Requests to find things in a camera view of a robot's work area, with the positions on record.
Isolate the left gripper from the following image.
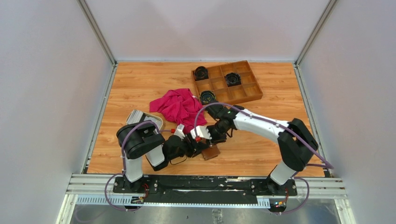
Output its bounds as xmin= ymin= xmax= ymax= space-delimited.
xmin=168 ymin=133 xmax=209 ymax=161

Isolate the brown leather card holder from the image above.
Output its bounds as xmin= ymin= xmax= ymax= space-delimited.
xmin=201 ymin=145 xmax=220 ymax=161

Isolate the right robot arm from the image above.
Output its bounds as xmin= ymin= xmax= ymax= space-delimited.
xmin=205 ymin=102 xmax=318 ymax=195

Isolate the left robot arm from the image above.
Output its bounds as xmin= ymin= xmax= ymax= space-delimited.
xmin=113 ymin=121 xmax=212 ymax=193

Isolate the beige oval card box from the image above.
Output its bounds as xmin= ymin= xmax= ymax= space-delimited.
xmin=125 ymin=110 xmax=164 ymax=129

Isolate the black coiled belt bottom-left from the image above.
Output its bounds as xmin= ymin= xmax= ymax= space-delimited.
xmin=199 ymin=91 xmax=217 ymax=105

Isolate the magenta cloth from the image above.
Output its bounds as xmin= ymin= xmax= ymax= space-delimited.
xmin=149 ymin=88 xmax=207 ymax=134

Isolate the wooden compartment tray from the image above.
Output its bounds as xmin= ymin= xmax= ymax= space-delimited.
xmin=191 ymin=61 xmax=263 ymax=105

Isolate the black coiled belt centre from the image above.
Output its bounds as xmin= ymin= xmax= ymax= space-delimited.
xmin=225 ymin=72 xmax=241 ymax=87

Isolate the black coiled belt top-left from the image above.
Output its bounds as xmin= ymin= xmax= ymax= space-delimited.
xmin=193 ymin=66 xmax=209 ymax=81

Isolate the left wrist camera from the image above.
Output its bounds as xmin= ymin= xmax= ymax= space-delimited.
xmin=173 ymin=124 xmax=185 ymax=140

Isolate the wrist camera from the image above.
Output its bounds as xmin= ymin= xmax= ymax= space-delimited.
xmin=190 ymin=126 xmax=212 ymax=142
xmin=173 ymin=124 xmax=185 ymax=140

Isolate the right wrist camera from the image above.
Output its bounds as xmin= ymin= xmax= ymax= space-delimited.
xmin=190 ymin=126 xmax=212 ymax=142

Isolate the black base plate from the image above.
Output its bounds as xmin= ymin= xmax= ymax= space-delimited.
xmin=112 ymin=175 xmax=297 ymax=204

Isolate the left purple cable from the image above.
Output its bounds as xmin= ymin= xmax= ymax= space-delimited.
xmin=104 ymin=120 xmax=176 ymax=212

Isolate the purple cable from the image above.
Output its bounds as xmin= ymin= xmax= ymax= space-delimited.
xmin=194 ymin=102 xmax=335 ymax=216
xmin=104 ymin=120 xmax=176 ymax=212

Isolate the aluminium frame rail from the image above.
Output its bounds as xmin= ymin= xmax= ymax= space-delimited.
xmin=56 ymin=174 xmax=356 ymax=224

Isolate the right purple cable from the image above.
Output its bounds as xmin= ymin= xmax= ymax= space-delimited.
xmin=194 ymin=102 xmax=335 ymax=216

